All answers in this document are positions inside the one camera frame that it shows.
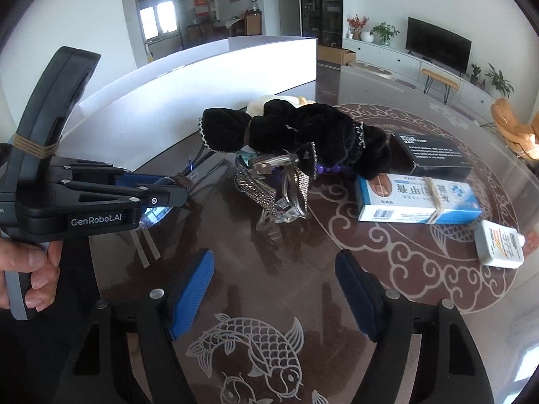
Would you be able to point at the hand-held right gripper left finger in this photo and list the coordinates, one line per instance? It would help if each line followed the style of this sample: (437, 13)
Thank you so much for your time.
(191, 294)

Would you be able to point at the wooden sideboard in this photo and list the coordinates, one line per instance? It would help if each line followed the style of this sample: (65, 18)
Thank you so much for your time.
(253, 23)

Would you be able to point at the black display cabinet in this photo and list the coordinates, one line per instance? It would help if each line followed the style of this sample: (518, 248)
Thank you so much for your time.
(320, 4)

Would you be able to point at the person's left hand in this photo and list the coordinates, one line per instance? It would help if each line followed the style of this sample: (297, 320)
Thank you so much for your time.
(42, 282)

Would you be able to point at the wooden bench with metal legs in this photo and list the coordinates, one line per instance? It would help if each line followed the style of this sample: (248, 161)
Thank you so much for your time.
(440, 76)

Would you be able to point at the brown cardboard box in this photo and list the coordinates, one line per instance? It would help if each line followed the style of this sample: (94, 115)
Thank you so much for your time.
(332, 54)

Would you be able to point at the rhinestone hair clip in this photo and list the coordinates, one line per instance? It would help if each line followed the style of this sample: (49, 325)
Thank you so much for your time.
(257, 191)

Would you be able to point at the white plastic bottle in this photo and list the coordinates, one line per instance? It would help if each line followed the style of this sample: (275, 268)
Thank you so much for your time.
(501, 244)

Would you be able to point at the small potted plant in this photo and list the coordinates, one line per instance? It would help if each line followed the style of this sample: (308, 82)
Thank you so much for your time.
(475, 71)

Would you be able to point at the white foam board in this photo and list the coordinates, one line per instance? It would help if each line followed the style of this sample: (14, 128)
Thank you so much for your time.
(189, 88)

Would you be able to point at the red flower bouquet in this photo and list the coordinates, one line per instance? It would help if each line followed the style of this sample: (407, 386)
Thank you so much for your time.
(357, 23)

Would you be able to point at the orange lounge chair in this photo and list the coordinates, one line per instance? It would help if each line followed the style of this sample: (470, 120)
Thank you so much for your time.
(511, 128)

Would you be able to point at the blue and white medicine box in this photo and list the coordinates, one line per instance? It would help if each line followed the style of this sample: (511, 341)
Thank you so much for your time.
(404, 200)

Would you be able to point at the green potted plant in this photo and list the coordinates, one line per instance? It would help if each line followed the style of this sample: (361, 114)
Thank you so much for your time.
(384, 31)

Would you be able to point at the round white vase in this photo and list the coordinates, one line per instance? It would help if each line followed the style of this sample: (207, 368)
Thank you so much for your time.
(366, 37)

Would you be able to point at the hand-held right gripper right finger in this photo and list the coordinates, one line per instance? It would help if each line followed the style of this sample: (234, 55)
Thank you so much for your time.
(358, 298)

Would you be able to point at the cream plush toy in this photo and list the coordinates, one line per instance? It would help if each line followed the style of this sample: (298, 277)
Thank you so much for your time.
(269, 104)

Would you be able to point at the black cardboard box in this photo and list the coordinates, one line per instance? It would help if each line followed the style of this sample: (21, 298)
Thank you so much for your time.
(433, 155)

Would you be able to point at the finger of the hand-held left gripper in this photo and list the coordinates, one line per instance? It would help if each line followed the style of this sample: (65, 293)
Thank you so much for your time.
(130, 179)
(168, 197)

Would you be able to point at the leafy potted plant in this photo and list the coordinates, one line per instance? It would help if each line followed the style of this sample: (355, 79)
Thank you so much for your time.
(499, 80)

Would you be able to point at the red door poster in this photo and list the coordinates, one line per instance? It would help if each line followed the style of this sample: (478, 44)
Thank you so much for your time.
(201, 5)

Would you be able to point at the white television cabinet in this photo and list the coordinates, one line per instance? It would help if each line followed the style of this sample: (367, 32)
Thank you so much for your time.
(379, 54)

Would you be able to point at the clear plastic hair clip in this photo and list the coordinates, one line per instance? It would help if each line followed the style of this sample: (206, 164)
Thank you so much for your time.
(158, 219)

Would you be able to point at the black television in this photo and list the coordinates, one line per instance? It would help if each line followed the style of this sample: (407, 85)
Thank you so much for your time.
(438, 46)

